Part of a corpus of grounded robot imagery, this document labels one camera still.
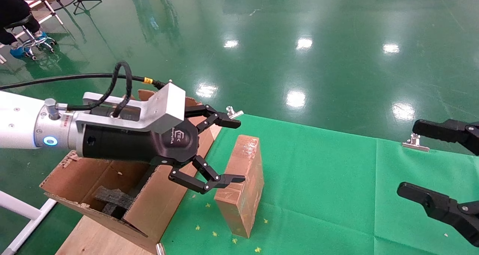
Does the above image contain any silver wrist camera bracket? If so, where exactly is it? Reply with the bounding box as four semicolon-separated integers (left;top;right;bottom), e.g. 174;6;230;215
76;83;186;134

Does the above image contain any large open cardboard carton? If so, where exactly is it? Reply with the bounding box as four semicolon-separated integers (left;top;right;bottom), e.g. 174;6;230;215
40;89;222;255

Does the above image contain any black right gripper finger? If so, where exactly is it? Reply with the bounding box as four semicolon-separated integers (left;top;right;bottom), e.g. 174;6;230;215
412;119;479;156
397;182;479;247

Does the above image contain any small taped cardboard box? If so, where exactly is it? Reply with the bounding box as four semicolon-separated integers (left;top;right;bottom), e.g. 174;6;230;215
214;135;265;239

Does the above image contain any black tripod stand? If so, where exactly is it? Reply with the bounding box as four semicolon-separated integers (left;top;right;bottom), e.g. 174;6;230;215
70;0;103;15

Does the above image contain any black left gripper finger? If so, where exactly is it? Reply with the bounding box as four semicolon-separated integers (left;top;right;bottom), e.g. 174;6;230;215
168;156;246;195

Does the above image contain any white metal frame bar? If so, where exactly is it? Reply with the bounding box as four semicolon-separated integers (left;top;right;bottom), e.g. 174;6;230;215
0;190;57;255

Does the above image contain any green table cloth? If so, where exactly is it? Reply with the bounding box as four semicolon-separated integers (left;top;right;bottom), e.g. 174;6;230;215
160;114;479;255

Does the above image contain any black foam insert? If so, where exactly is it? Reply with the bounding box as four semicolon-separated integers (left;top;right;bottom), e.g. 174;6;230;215
93;165;158;220

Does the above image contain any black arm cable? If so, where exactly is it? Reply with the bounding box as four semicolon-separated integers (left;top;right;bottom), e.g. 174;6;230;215
0;61;167;118

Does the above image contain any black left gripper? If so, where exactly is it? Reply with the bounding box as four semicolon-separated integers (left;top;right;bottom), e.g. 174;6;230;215
80;104;242;165

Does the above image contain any black wheeled stool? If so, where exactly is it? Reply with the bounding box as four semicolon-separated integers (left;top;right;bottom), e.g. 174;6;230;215
5;15;57;61

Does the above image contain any person in black clothes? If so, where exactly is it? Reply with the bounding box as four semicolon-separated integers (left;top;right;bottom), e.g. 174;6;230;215
0;0;49;59

